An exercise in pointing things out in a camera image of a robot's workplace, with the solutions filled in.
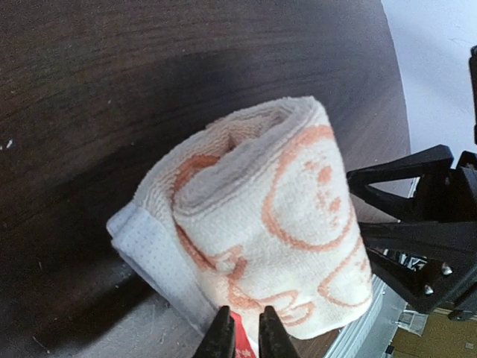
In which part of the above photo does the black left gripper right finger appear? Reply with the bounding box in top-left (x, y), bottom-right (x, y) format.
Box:
top-left (259, 306), bottom-right (300, 358)

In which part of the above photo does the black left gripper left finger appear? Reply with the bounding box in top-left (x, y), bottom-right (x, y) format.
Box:
top-left (195, 306), bottom-right (236, 358)

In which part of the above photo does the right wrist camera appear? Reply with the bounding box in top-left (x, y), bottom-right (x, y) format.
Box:
top-left (469, 45), bottom-right (477, 144)

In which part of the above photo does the orange patterned towel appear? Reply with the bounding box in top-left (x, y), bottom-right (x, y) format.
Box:
top-left (107, 96), bottom-right (373, 357)

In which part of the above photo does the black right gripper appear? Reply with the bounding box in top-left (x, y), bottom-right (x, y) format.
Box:
top-left (347, 145), bottom-right (476, 321)

